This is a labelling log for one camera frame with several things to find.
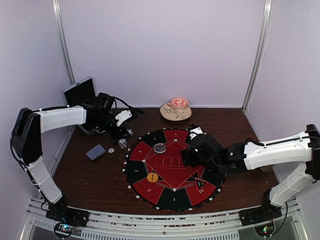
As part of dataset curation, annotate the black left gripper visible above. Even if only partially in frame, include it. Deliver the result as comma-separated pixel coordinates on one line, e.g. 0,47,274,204
92,113,131,141

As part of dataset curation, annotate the blue white poker chip stack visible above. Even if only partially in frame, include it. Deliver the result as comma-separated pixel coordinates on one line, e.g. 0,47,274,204
118,138,128,149

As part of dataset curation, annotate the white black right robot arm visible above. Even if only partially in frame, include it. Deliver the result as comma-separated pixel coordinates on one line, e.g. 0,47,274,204
181,124,320,221

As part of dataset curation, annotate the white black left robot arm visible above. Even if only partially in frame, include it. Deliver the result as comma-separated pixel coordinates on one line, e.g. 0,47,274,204
10,92,142,222

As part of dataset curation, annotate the aluminium poker chip case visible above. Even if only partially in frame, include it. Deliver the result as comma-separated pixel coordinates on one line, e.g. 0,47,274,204
62,76,99,134

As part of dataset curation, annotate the blue playing card deck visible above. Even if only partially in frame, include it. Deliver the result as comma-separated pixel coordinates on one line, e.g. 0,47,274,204
85,144,106,161

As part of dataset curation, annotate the black red poker chip stack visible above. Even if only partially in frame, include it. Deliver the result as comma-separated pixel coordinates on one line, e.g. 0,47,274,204
107,148,116,159

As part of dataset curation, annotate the clear dealer button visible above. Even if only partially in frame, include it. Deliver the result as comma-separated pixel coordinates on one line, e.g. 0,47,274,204
154,143,167,154

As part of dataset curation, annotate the round red black poker mat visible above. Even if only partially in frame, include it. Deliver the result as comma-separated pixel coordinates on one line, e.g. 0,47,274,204
122,128,226,212

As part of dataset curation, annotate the cream floral ceramic plate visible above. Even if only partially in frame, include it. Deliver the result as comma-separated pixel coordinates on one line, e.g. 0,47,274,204
159,102,192,122

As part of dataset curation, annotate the red patterned white bowl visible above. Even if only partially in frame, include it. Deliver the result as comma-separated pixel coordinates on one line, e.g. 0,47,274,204
170,96,189,111

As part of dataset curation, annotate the orange big blind button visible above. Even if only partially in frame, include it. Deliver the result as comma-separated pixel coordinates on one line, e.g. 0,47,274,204
146,172,159,183

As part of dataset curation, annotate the white printed ceramic mug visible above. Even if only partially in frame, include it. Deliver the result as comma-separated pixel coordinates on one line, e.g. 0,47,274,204
260,165,273,173

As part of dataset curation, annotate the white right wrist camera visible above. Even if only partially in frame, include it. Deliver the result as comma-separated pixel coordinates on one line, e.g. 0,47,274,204
188,123,204,140

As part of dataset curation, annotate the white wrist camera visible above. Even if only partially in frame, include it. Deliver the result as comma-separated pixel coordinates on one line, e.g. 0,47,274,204
115,110,132,127
188,123,204,140

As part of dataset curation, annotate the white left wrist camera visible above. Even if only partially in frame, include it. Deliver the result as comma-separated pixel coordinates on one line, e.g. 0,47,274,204
115,110,132,127

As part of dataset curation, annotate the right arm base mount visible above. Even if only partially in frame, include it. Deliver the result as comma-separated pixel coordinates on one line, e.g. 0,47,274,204
239,189,282,226

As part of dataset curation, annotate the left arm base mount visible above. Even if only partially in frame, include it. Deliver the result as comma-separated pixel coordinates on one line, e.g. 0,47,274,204
45,195,90,227

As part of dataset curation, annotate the left aluminium corner post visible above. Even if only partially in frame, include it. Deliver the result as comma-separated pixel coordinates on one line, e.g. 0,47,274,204
52,0,76,85

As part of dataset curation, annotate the aluminium corner post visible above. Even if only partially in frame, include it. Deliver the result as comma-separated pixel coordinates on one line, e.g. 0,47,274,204
242,0,273,114
52,0,76,85

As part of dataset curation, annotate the aluminium front rail frame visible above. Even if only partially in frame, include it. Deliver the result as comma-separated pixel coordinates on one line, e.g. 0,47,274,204
24,196,305,240

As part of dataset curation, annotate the right aluminium corner post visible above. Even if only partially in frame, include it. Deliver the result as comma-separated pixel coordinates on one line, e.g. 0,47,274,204
242,0,273,114

